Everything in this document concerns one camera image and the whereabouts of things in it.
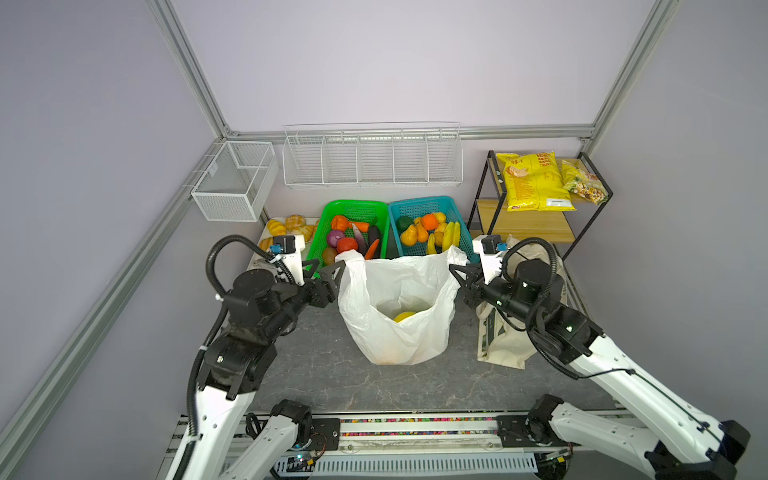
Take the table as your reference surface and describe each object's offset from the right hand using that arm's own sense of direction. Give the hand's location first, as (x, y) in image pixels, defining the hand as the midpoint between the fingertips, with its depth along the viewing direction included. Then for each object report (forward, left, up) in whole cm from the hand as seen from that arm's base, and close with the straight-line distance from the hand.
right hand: (451, 268), depth 65 cm
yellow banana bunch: (-7, +11, -9) cm, 15 cm away
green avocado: (+42, +11, -27) cm, 51 cm away
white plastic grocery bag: (+5, +12, -29) cm, 32 cm away
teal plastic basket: (+41, +2, -28) cm, 49 cm away
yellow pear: (+35, +8, -27) cm, 45 cm away
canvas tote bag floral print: (-9, -13, -19) cm, 25 cm away
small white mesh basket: (+44, +68, -9) cm, 82 cm away
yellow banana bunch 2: (+33, -7, -25) cm, 41 cm away
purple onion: (+34, +36, -26) cm, 56 cm away
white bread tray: (+43, +58, -29) cm, 78 cm away
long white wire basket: (+49, +20, -2) cm, 53 cm away
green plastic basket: (+48, +28, -27) cm, 61 cm away
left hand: (-3, +26, +4) cm, 26 cm away
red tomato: (+31, +31, -27) cm, 51 cm away
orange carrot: (+29, +22, -27) cm, 45 cm away
